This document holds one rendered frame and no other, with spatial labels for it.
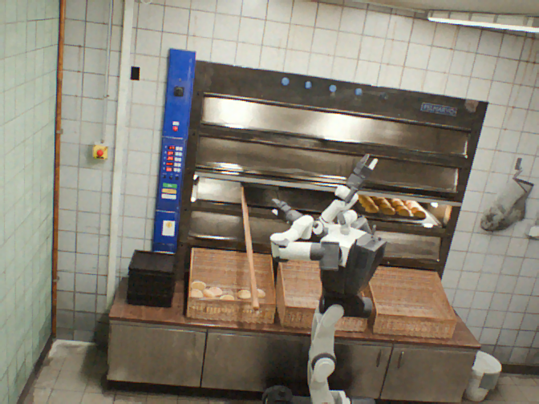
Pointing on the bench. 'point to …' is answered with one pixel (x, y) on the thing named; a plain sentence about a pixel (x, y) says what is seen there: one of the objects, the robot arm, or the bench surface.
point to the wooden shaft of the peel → (249, 253)
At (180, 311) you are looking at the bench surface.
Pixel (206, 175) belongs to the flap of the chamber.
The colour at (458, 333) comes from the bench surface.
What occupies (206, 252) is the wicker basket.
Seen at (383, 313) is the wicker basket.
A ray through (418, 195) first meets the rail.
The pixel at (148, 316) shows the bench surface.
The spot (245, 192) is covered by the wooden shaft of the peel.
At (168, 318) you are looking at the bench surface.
